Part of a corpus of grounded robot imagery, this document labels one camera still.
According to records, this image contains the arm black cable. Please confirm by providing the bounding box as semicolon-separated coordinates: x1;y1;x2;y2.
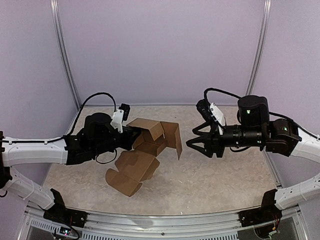
203;87;242;106
67;91;118;136

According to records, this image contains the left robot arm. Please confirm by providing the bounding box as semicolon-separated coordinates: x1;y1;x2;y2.
0;110;141;223

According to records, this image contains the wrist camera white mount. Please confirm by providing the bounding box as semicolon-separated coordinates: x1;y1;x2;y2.
110;103;131;134
196;99;227;135

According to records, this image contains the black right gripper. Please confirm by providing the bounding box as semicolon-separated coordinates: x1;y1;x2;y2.
186;120;265;158

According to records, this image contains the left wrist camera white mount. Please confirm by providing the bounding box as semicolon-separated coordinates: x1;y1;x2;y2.
110;103;131;134

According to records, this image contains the right aluminium frame post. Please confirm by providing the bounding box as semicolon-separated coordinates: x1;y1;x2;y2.
245;0;272;95

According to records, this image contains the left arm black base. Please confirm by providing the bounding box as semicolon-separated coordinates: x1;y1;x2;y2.
43;188;88;228

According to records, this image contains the brown cardboard box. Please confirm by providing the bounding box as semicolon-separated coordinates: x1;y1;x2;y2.
105;118;183;197

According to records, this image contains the left aluminium frame post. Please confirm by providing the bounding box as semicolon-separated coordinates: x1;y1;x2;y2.
50;0;81;110

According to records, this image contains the aluminium frame post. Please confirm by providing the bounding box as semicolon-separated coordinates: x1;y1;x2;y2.
50;0;81;110
245;0;272;95

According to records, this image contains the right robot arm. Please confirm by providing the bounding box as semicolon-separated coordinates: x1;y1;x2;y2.
186;95;320;162

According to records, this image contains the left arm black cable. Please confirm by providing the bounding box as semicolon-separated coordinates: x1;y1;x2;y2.
67;91;118;136

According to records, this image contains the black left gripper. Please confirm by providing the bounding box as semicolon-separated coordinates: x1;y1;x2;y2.
92;126;141;157

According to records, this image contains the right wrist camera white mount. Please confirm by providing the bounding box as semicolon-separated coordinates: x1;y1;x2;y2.
196;99;227;135

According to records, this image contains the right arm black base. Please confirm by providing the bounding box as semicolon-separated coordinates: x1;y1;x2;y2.
238;189;283;227

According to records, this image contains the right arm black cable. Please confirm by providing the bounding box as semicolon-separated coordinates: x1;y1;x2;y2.
203;87;242;106

